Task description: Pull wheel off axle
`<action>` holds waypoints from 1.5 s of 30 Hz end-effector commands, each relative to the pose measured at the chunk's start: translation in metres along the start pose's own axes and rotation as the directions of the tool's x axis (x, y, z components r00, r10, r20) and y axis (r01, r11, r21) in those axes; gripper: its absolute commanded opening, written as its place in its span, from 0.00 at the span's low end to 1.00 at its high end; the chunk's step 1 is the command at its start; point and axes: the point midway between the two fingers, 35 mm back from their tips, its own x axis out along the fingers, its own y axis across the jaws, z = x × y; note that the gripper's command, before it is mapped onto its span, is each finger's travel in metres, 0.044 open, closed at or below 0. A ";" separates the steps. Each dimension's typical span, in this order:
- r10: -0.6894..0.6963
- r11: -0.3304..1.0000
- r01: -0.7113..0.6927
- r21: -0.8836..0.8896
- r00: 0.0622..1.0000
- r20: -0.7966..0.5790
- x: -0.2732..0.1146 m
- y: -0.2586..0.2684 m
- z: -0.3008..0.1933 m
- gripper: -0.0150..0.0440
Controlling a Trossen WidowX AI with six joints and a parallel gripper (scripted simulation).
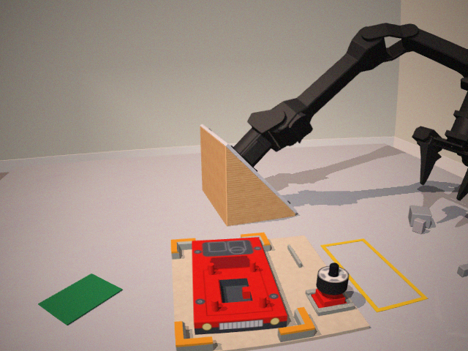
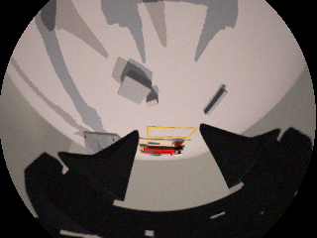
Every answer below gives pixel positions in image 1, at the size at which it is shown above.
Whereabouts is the red base with black post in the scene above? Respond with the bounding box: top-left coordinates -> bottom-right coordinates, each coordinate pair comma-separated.
311,263 -> 347,308

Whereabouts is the black toy wheel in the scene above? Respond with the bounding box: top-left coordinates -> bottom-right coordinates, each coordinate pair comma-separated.
316,266 -> 350,295

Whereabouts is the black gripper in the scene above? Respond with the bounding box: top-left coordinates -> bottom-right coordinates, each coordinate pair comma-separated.
412,107 -> 468,201

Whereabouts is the yellow rectangular outline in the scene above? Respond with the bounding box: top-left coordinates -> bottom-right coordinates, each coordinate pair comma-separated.
321,238 -> 428,312

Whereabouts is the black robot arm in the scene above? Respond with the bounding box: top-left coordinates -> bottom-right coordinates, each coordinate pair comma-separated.
234,23 -> 468,171

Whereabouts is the green flat rectangle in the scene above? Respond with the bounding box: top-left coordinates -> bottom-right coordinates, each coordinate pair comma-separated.
38,274 -> 123,325

